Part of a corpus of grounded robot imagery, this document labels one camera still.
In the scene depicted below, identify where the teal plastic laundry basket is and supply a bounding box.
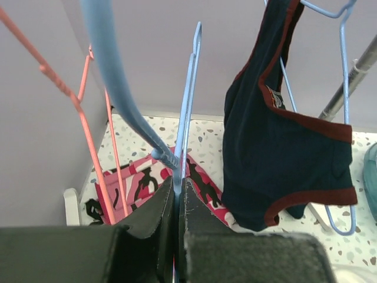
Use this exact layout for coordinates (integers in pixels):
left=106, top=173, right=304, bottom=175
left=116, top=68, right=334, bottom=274
left=362, top=143, right=377, bottom=221

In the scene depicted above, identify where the light blue wire hanger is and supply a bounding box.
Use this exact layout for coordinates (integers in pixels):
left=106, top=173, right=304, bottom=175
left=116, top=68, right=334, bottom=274
left=80, top=1, right=202, bottom=282

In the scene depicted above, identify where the pink wire hanger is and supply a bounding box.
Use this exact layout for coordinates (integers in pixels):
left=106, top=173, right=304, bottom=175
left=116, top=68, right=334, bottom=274
left=1, top=7, right=129, bottom=225

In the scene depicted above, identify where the pink camouflage garment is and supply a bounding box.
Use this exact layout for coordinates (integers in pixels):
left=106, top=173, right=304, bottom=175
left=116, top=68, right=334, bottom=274
left=85, top=153, right=236, bottom=228

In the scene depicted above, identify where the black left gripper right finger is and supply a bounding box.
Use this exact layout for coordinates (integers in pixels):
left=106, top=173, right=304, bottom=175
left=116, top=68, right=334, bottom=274
left=176, top=176, right=236, bottom=283

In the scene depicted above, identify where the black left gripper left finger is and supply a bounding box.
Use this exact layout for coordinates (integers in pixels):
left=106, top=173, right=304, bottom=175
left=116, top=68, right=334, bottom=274
left=113, top=177, right=174, bottom=282

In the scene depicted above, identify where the blue hanger with navy top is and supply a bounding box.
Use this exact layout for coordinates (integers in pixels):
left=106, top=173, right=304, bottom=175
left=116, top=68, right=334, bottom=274
left=263, top=0, right=359, bottom=236

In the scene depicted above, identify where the navy maroon tank top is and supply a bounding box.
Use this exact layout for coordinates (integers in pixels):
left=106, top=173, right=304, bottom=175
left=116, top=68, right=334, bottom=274
left=221, top=1, right=358, bottom=232

